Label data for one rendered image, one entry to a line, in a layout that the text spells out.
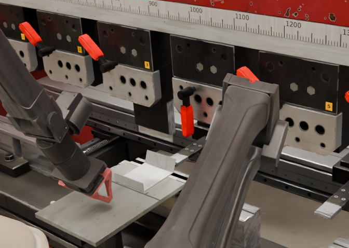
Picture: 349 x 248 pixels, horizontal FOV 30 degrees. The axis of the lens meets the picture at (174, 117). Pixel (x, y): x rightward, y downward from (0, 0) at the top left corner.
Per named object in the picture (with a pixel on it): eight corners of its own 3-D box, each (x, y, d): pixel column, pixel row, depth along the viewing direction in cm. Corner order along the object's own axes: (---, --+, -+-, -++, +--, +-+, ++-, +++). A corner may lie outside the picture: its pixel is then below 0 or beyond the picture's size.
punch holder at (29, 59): (-5, 64, 166) (-17, 0, 159) (22, 54, 172) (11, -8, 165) (32, 74, 157) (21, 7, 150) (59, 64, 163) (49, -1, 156)
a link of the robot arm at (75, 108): (8, 116, 114) (46, 123, 110) (40, 68, 120) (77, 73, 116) (38, 155, 123) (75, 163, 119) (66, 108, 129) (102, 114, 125)
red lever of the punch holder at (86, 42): (77, 35, 134) (106, 69, 132) (92, 29, 137) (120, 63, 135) (75, 40, 135) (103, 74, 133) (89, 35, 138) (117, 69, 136)
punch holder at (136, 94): (104, 94, 142) (95, 21, 135) (131, 82, 147) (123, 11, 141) (155, 109, 132) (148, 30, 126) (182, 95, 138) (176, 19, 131)
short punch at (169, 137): (136, 133, 145) (132, 94, 141) (142, 129, 146) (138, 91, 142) (170, 144, 139) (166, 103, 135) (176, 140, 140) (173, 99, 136)
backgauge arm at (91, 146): (54, 194, 190) (47, 151, 185) (191, 116, 234) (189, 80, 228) (72, 202, 185) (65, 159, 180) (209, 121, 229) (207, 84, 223)
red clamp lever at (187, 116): (179, 137, 125) (176, 90, 121) (193, 129, 128) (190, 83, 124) (187, 139, 124) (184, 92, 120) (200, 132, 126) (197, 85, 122)
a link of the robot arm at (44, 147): (27, 143, 118) (50, 146, 114) (45, 113, 121) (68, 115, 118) (47, 165, 122) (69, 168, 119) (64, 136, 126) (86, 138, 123)
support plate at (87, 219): (35, 217, 133) (34, 213, 132) (125, 165, 150) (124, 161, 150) (95, 247, 122) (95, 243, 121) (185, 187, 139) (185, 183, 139)
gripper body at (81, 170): (74, 154, 131) (55, 132, 126) (109, 167, 125) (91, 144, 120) (54, 180, 128) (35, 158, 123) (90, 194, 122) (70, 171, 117)
